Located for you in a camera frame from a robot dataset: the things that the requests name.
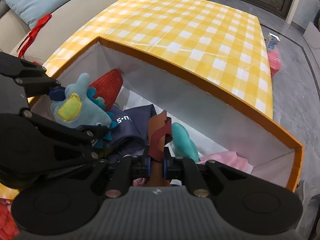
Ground teal plush bag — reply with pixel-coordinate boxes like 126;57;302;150
171;122;200;163

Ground teal monster plush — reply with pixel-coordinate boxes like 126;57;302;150
49;73;118;148

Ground navy blue cap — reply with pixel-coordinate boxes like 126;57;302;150
108;104;157;163

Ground brown leather pieces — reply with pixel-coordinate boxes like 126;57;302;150
144;110;172;187

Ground red corduroy cloth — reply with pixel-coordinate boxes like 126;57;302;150
87;69;123;111

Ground pink embroidered pouch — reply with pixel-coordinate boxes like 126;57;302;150
132;178;145;187

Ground pink cloth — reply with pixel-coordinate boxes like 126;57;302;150
197;151;253;174

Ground orange cardboard box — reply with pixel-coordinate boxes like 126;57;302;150
50;37;303;191

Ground red ribbon cloth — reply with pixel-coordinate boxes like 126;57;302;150
16;14;52;58

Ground beige sofa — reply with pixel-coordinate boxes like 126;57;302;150
1;0;117;64

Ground red Wonderlab box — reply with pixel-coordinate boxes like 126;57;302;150
0;198;20;240

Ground yellow checkered tablecloth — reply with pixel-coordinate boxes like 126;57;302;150
44;0;272;121

